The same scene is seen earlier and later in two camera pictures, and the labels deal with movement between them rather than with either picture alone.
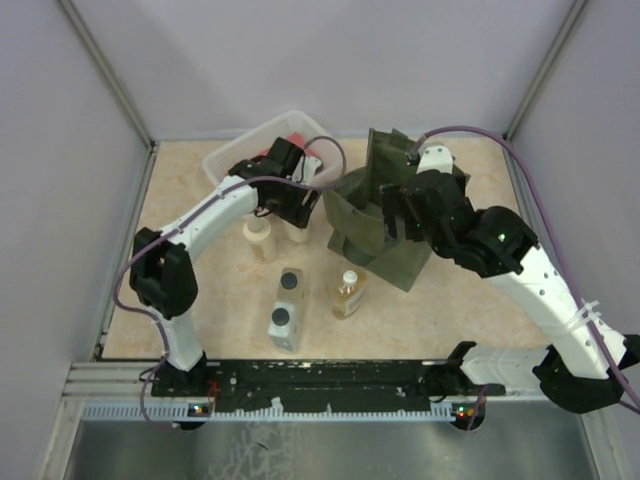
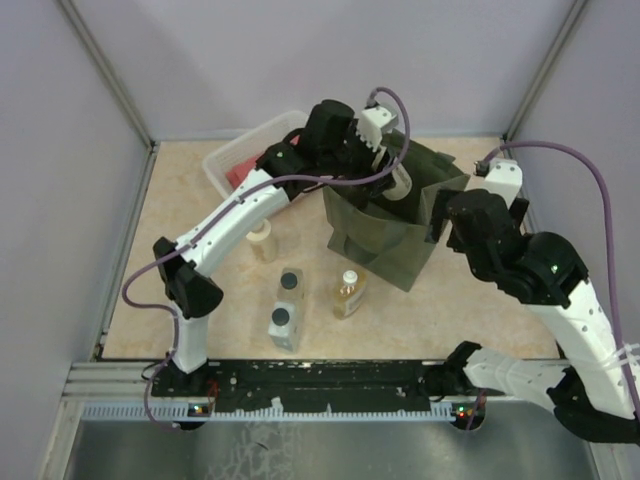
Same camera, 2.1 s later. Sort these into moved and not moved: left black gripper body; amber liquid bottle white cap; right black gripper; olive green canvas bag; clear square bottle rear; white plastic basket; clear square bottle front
Moved: left black gripper body; right black gripper
Not moved: white plastic basket; olive green canvas bag; amber liquid bottle white cap; clear square bottle rear; clear square bottle front
